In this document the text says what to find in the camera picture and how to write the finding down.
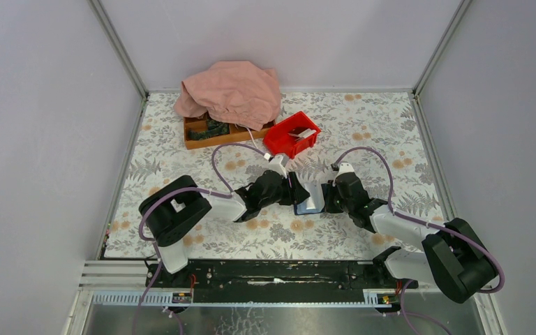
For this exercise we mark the red plastic bin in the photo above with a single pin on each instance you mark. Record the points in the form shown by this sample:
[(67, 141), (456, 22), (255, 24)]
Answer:
[(292, 135)]

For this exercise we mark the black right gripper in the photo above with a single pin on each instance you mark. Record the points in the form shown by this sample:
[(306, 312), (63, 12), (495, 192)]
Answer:
[(330, 190)]

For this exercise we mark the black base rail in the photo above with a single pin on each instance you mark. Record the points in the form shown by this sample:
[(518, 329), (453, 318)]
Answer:
[(281, 281)]

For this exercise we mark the pink cloth garment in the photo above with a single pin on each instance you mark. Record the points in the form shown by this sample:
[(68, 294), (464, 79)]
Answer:
[(232, 92)]

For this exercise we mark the wooden tray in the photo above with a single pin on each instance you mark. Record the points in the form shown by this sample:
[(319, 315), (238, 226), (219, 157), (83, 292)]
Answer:
[(237, 133)]

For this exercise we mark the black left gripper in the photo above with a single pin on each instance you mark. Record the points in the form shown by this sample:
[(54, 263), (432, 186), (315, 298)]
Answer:
[(295, 193)]

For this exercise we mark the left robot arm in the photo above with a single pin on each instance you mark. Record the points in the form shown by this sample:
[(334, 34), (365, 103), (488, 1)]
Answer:
[(173, 211)]

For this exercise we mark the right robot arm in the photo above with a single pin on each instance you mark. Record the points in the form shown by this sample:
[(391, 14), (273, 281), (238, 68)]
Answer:
[(450, 256)]

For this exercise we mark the navy blue card holder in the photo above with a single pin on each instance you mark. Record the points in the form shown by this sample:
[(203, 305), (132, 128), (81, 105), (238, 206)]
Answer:
[(316, 201)]

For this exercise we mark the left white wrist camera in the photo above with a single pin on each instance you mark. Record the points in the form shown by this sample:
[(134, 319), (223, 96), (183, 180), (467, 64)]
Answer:
[(277, 163)]

